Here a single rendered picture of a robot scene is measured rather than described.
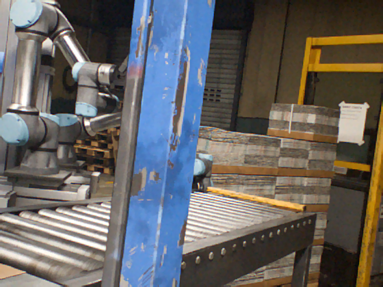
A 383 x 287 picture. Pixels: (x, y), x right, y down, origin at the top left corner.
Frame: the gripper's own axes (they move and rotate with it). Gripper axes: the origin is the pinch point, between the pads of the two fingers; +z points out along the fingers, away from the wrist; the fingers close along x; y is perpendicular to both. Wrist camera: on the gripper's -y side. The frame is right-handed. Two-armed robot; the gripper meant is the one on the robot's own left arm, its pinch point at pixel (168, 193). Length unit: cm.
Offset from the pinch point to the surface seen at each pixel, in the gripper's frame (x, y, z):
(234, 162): -2, 13, -67
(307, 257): 63, -13, -3
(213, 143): -7, 23, -50
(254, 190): 4, -3, -87
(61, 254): 47, 3, 113
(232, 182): -2, 2, -67
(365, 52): -91, 189, -727
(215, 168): -6, 10, -53
